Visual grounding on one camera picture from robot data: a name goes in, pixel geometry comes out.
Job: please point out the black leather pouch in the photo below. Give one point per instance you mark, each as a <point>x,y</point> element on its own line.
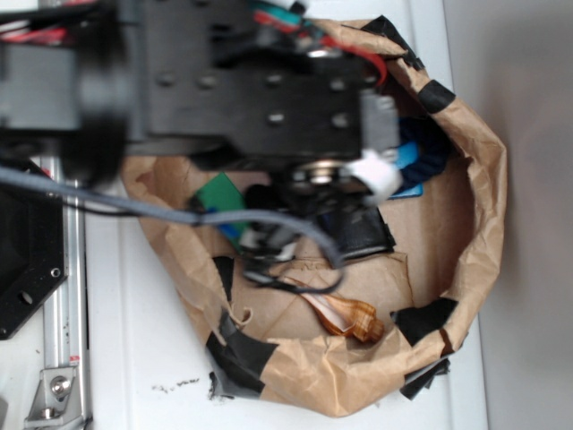
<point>358,234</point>

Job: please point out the metal corner bracket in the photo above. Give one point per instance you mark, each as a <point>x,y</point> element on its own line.
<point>57,400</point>

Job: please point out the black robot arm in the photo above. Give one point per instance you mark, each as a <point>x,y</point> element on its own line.
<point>74,85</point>

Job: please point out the green block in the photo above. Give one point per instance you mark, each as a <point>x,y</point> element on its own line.
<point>220,195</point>

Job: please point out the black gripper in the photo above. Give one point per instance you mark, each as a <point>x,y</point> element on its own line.
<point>254,86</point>

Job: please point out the brown paper bag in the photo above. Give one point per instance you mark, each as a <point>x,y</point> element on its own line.
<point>414,306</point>

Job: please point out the blue block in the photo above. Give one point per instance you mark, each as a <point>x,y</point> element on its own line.
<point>408,155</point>

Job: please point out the aluminium rail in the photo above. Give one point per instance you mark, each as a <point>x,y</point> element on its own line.
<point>65,315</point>

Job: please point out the brown spiral seashell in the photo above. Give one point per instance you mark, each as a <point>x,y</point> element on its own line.
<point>347,317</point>

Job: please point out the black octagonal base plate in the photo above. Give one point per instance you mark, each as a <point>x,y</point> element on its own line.
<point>32,254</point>

